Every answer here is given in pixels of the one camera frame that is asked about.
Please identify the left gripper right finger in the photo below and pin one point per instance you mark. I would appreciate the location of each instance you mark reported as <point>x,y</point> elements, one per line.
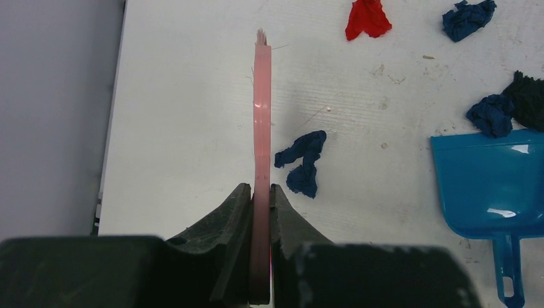
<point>309,270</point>

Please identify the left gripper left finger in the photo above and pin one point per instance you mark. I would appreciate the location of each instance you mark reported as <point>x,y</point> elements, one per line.
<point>206,265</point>

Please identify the pink hand brush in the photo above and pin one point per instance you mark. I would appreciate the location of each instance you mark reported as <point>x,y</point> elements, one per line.
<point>259,269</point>

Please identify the blue dustpan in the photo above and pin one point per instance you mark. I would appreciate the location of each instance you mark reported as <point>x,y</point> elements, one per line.
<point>493,189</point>

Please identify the dark blue scrap left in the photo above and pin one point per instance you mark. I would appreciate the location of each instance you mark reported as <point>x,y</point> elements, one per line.
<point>308,147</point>

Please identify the dark blue scrap middle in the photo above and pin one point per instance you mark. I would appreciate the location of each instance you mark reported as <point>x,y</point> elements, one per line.
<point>492,115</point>

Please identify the red paper scrap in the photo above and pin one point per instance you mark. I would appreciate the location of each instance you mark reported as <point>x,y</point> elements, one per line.
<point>367,16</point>

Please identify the black paper scrap left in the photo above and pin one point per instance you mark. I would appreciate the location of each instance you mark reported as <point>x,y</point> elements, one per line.
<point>526,93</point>

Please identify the small dark blue scrap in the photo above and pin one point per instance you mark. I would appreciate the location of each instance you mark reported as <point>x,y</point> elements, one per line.
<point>467,19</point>

